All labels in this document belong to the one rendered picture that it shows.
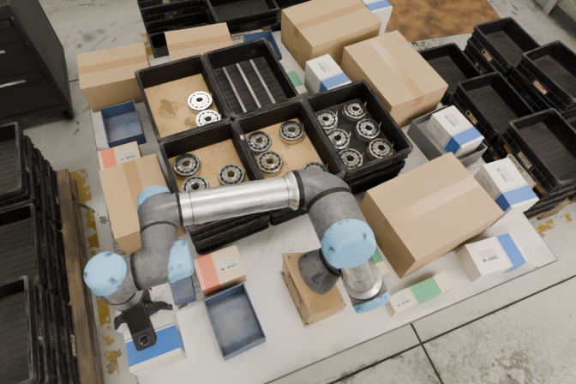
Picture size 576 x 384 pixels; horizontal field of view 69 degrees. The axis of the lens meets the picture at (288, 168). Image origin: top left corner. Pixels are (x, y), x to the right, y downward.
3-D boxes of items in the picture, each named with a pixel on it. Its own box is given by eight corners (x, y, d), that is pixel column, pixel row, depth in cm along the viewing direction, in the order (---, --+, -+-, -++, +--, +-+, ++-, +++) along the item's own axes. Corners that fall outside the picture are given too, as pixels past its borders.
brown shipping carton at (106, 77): (151, 67, 209) (143, 41, 196) (159, 99, 198) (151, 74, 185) (88, 80, 203) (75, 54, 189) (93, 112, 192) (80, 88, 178)
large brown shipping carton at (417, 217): (434, 177, 181) (451, 151, 164) (480, 234, 167) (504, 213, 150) (357, 214, 170) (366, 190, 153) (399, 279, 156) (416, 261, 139)
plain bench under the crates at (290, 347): (481, 305, 222) (558, 260, 163) (184, 434, 186) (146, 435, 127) (351, 93, 300) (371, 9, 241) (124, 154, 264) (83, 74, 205)
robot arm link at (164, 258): (182, 217, 86) (127, 231, 84) (190, 265, 79) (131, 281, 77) (189, 236, 92) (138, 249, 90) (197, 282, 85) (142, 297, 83)
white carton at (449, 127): (475, 150, 183) (483, 137, 175) (453, 159, 180) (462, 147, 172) (446, 117, 192) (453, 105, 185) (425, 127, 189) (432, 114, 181)
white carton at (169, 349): (187, 358, 107) (181, 352, 99) (140, 376, 104) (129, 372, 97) (170, 285, 117) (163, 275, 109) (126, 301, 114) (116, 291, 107)
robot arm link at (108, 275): (129, 282, 76) (80, 296, 74) (145, 298, 85) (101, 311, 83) (125, 243, 79) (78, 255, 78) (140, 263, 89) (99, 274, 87)
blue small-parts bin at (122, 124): (147, 142, 184) (142, 133, 178) (111, 153, 181) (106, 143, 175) (137, 110, 194) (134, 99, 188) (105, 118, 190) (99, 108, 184)
